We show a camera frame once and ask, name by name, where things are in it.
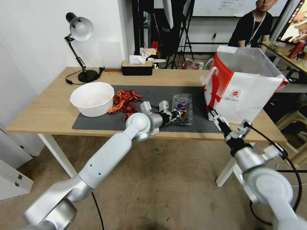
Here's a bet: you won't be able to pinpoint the white cabinet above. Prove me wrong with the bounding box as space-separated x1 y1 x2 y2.
0 127 35 200

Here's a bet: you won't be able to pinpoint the red crayfish shell pile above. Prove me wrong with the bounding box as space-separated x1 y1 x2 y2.
107 89 143 122

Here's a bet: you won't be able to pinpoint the dark grey table mat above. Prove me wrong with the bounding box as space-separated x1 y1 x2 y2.
72 85 226 134

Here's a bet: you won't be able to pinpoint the beige plastic stool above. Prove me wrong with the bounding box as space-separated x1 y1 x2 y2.
275 112 307 169

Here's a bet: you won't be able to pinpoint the wooden table white legs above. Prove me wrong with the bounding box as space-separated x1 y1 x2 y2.
5 66 287 188

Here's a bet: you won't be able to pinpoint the black desk lamp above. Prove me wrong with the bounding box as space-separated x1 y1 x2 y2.
64 12 100 83

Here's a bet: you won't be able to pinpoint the black lamp power cable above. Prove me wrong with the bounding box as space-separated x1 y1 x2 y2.
66 67 105 86

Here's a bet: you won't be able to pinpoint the red bottle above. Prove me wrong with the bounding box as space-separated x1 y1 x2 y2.
287 42 303 59

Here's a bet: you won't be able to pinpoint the glass top side desk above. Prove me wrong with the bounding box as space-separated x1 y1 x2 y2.
261 41 307 73

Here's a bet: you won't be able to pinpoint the person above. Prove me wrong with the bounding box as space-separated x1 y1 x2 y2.
227 0 274 54

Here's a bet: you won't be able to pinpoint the computer monitor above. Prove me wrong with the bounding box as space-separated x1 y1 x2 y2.
275 0 307 44

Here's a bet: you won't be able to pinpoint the white red takeout bag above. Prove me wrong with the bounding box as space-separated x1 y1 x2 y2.
200 45 290 125

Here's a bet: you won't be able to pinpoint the white round bowl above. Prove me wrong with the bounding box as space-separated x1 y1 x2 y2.
70 81 115 118

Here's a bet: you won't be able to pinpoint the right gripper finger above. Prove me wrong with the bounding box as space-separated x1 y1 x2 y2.
207 106 223 127
212 110 229 128

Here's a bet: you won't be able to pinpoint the white wall board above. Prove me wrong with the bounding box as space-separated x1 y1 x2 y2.
191 0 291 18

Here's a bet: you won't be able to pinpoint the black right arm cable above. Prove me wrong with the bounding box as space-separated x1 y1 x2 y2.
244 121 303 226

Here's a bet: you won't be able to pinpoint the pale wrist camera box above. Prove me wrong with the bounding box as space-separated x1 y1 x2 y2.
237 119 253 138
158 100 172 113

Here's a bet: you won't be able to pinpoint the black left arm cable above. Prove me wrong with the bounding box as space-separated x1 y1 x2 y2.
90 191 106 230

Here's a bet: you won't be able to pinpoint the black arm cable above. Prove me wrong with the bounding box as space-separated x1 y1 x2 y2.
90 191 106 230
244 121 303 226

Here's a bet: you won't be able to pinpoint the clear plastic takeout container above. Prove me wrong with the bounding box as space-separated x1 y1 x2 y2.
172 94 194 126

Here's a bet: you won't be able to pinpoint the black tissue box wooden lid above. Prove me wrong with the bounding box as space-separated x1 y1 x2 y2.
121 55 154 76

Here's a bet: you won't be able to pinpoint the white folded light reflector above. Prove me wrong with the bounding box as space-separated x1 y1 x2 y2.
162 0 175 30

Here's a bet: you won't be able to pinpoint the black tripod stand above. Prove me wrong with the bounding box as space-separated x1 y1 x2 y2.
165 0 195 70

